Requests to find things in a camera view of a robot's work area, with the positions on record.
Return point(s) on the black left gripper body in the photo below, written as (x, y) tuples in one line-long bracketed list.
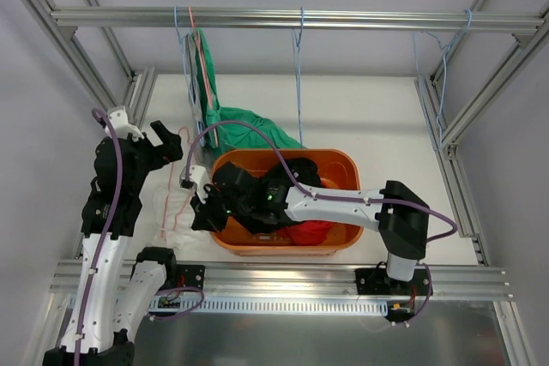
[(152, 148)]

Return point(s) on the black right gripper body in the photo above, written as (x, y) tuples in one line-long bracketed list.
[(213, 201)]

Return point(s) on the white tank top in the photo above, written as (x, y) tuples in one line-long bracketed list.
[(173, 216)]

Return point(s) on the red tank top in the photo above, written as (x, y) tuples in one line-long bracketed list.
[(308, 233)]

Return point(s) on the black tank top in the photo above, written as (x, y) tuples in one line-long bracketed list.
[(300, 173)]

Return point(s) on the light blue hanger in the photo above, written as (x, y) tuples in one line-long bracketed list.
[(180, 32), (436, 137), (297, 42)]

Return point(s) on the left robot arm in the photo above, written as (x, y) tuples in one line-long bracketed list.
[(104, 322)]

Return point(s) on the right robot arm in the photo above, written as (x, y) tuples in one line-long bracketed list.
[(394, 212)]

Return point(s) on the green tank top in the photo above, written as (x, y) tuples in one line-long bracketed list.
[(244, 129)]

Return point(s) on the grey tank top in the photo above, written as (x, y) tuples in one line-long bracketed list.
[(191, 73)]

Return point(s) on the orange plastic basket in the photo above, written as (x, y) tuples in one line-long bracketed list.
[(336, 170)]

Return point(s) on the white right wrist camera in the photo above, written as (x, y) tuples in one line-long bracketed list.
[(195, 177)]

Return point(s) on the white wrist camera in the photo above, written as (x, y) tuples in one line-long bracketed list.
[(195, 177), (120, 121)]

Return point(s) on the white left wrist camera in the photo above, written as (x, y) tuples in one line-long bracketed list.
[(120, 121)]

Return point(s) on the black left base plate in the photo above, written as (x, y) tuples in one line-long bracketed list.
[(184, 275)]

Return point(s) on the white slotted cable duct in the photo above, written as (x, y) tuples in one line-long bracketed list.
[(290, 306)]

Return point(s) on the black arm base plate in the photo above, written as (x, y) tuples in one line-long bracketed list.
[(374, 281)]

